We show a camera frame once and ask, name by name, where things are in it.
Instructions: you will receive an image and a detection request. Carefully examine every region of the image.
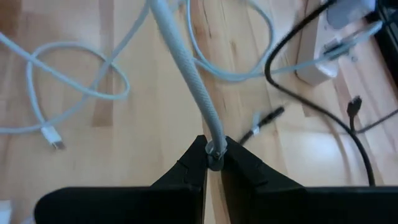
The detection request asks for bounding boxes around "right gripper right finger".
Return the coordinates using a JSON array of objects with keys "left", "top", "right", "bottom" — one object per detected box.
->
[{"left": 222, "top": 136, "right": 398, "bottom": 224}]

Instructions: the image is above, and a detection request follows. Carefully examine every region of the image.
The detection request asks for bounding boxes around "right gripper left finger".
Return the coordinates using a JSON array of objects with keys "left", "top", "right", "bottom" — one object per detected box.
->
[{"left": 34, "top": 135, "right": 208, "bottom": 224}]

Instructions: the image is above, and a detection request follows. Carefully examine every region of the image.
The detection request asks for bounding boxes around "black USB cable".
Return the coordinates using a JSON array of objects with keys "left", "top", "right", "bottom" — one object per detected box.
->
[
  {"left": 238, "top": 0, "right": 377, "bottom": 187},
  {"left": 346, "top": 95, "right": 398, "bottom": 135}
]

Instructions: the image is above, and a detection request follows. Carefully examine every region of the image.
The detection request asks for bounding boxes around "white power strip with cord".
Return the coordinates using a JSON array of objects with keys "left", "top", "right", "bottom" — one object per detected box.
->
[{"left": 294, "top": 9, "right": 379, "bottom": 87}]

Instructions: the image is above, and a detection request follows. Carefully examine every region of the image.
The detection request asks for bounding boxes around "light blue braided USB cable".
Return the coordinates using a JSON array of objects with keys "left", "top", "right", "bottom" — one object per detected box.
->
[{"left": 185, "top": 0, "right": 384, "bottom": 83}]

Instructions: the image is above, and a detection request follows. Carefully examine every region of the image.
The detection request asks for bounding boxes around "white USB cable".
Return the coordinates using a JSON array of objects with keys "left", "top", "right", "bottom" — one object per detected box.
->
[{"left": 0, "top": 0, "right": 229, "bottom": 174}]

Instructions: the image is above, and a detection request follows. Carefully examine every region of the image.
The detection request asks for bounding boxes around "small white wall charger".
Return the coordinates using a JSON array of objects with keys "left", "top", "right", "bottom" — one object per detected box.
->
[{"left": 325, "top": 0, "right": 377, "bottom": 30}]

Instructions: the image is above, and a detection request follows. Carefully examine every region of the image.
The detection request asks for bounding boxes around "white mint cube charger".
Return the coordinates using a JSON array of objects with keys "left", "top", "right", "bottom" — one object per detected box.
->
[{"left": 0, "top": 198, "right": 13, "bottom": 224}]

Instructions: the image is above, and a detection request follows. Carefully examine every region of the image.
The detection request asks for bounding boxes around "black aluminium table frame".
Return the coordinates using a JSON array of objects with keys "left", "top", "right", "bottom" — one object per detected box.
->
[{"left": 374, "top": 0, "right": 398, "bottom": 88}]

